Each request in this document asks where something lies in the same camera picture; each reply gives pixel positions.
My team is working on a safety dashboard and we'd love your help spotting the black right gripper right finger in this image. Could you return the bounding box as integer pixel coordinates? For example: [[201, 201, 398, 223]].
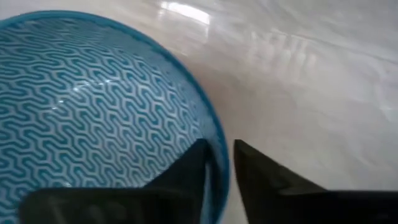
[[233, 139, 398, 224]]

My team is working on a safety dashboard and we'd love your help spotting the light blue patterned bowl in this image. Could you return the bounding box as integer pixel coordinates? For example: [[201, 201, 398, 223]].
[[0, 9, 231, 224]]

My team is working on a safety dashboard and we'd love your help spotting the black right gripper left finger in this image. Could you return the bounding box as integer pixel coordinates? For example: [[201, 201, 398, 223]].
[[18, 138, 215, 224]]

